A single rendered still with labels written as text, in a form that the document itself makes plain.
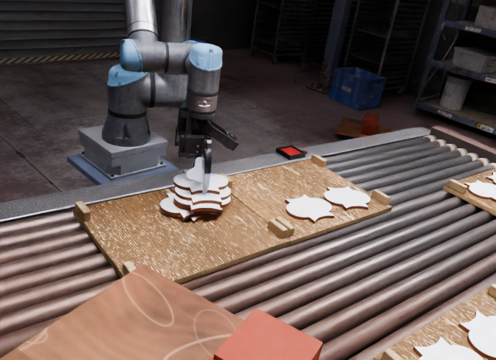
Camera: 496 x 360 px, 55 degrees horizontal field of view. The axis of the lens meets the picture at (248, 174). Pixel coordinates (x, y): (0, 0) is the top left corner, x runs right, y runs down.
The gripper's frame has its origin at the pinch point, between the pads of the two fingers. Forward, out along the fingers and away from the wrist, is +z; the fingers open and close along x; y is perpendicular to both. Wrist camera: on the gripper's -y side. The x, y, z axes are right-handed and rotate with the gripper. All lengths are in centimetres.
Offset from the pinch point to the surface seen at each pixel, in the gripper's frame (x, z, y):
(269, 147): -249, 100, -119
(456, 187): -4, 5, -87
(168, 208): 7.1, 3.8, 9.2
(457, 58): -344, 28, -366
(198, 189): 5.3, -0.4, 1.6
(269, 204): 2.8, 5.9, -19.2
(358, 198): 1.9, 4.9, -47.5
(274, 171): -17.5, 5.9, -28.0
